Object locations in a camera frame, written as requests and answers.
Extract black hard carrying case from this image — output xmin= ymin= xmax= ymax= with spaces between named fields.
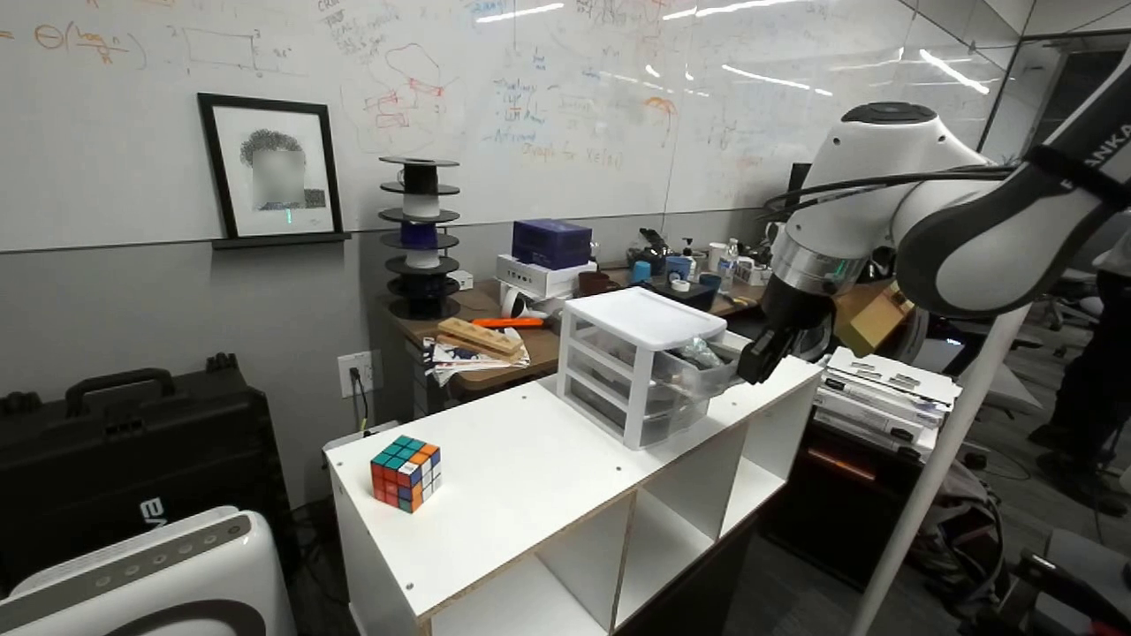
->
xmin=0 ymin=350 xmax=294 ymax=594

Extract white cubby shelf table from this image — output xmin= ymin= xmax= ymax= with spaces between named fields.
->
xmin=322 ymin=350 xmax=827 ymax=636

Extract white plastic drawer unit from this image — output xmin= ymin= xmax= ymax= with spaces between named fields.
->
xmin=556 ymin=284 xmax=750 ymax=455

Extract white wall outlet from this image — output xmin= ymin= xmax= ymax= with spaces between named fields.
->
xmin=336 ymin=345 xmax=380 ymax=399

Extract white flat box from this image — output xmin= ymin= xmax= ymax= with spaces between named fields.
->
xmin=496 ymin=252 xmax=602 ymax=303

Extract orange handled tool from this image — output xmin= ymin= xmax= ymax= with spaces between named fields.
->
xmin=470 ymin=310 xmax=552 ymax=336

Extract dark blue box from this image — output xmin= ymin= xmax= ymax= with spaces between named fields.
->
xmin=508 ymin=215 xmax=594 ymax=271

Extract wooden block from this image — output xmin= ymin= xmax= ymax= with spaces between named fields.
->
xmin=434 ymin=315 xmax=523 ymax=358

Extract white and grey appliance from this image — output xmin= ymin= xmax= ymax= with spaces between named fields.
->
xmin=0 ymin=503 xmax=302 ymax=636

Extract black framed portrait drawing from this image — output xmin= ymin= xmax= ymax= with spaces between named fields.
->
xmin=196 ymin=89 xmax=346 ymax=244

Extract colourful Rubik's cube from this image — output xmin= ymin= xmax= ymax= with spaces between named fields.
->
xmin=369 ymin=435 xmax=446 ymax=521

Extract person in dark clothes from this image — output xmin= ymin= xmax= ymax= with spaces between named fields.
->
xmin=1034 ymin=232 xmax=1131 ymax=514

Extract clear plastic drawer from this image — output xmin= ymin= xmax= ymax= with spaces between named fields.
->
xmin=652 ymin=331 xmax=750 ymax=405

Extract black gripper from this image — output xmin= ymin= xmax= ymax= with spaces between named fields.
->
xmin=733 ymin=271 xmax=845 ymax=390

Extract stack of filament spools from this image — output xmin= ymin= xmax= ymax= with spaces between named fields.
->
xmin=375 ymin=151 xmax=467 ymax=322

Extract loose papers on desk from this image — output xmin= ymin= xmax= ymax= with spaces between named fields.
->
xmin=420 ymin=331 xmax=535 ymax=391

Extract white slanted pole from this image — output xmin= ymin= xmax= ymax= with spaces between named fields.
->
xmin=845 ymin=299 xmax=1037 ymax=636

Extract scribbled whiteboard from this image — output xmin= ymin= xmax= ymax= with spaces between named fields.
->
xmin=0 ymin=0 xmax=1019 ymax=253

